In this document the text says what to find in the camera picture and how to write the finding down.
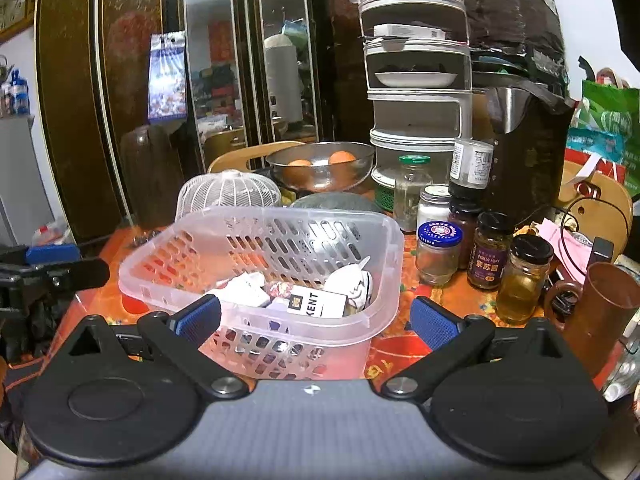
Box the white red thank-you card box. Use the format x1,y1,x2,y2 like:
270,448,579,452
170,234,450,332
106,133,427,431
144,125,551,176
208,272,271,308

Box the amber liquid glass jar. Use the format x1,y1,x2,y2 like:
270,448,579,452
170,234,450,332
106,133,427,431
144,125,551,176
496,234,554,325

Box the dark purple label jar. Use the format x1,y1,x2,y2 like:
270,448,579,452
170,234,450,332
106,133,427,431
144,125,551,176
468,210,514,290

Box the blue lid glass jar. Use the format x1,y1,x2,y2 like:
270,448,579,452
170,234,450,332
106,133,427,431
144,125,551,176
416,221,463,286

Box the white cigarette pack Kent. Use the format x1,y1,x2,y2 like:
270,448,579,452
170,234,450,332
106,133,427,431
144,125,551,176
286,285,347,320

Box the clear plastic perforated basket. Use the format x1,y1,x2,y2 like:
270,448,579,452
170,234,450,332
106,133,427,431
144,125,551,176
118,207,405,380

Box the white lid small jar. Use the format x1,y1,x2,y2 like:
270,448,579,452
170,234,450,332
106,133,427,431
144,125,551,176
416,184,450,228

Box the brown plastic mug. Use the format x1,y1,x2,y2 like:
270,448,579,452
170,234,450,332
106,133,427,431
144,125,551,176
544,262,639,378

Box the white mesh food cover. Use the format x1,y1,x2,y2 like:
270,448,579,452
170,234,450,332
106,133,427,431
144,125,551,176
175,169,282,220

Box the white label dark bottle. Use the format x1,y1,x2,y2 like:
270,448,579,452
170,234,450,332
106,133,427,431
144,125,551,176
449,139,494,202

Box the green lid glass jar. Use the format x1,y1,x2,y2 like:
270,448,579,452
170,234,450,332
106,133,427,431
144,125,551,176
394,155,433,233

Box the wooden chair back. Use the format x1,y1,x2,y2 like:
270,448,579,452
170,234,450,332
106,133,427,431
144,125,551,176
207,141,303,174

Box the round wooden board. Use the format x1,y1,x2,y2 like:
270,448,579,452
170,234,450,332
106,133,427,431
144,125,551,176
556,160,634,259

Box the steel bowl with oranges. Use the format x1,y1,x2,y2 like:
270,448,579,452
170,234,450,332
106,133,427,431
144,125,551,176
266,142,375,193

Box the blue patterned hanging packet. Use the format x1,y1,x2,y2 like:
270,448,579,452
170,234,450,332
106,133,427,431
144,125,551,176
148,30,188,124

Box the green gift bag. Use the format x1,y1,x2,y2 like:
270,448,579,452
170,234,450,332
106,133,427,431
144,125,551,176
566,80,639,196

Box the dark wooden mirrored wardrobe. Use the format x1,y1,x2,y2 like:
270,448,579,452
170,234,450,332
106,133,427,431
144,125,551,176
35,0,372,244

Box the white tiered dish rack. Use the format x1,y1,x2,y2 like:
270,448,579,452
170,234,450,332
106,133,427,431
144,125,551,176
352,0,472,188

